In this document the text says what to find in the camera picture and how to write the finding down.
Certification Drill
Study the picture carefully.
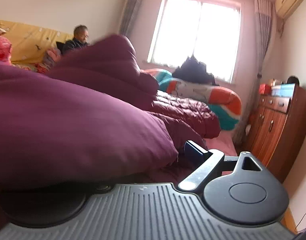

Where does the wooden cabinet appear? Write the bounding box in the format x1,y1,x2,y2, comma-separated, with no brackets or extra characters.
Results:
244,84,306,183

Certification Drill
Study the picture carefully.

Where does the yellow padded headboard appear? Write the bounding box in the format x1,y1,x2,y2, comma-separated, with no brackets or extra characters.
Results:
0,19,74,63

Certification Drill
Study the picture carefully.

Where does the floral flat pillow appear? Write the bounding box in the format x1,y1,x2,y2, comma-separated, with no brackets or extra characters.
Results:
10,61,51,74

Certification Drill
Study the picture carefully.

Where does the black clothing pile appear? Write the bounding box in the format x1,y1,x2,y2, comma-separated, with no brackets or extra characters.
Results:
172,55,220,85

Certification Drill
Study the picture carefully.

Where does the purple down jacket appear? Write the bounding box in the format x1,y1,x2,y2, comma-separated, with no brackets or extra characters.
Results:
0,34,208,193

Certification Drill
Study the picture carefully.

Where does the red box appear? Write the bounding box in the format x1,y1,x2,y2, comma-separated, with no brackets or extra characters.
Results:
259,79,281,94

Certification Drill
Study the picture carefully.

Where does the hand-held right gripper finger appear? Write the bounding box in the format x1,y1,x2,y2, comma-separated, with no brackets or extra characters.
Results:
177,140,267,192

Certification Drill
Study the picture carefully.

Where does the maroon down jacket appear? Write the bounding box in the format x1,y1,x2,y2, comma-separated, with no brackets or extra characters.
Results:
148,90,221,139

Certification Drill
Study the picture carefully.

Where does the window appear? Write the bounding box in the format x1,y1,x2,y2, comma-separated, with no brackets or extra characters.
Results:
147,0,242,83

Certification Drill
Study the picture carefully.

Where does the folded pink blanket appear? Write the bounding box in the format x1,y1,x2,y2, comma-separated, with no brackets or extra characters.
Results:
0,35,13,67

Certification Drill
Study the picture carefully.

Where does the blue box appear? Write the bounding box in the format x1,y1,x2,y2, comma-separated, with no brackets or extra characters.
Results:
271,84,296,97

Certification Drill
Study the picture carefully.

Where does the colourful printed quilt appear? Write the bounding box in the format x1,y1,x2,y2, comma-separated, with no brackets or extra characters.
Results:
143,68,242,131

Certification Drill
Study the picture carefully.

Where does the grey striped curtain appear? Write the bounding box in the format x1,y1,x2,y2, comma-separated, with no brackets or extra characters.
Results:
118,0,145,39
254,0,273,78

